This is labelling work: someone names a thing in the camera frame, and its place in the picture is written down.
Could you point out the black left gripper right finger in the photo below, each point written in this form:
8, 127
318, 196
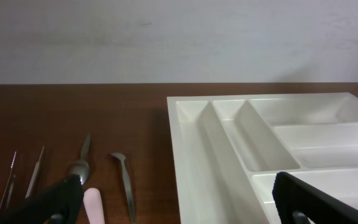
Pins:
299, 202

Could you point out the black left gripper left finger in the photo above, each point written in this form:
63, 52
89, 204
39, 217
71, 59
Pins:
63, 198

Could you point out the pink plastic knife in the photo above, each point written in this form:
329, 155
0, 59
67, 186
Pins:
93, 205

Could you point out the metal tweezers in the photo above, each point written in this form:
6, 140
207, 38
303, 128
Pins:
8, 191

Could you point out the small bent metal spoon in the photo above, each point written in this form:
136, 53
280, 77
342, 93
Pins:
127, 186

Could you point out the small silver teaspoon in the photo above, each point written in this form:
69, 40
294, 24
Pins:
81, 166

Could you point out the white plastic cutlery tray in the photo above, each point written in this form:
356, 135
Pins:
228, 149

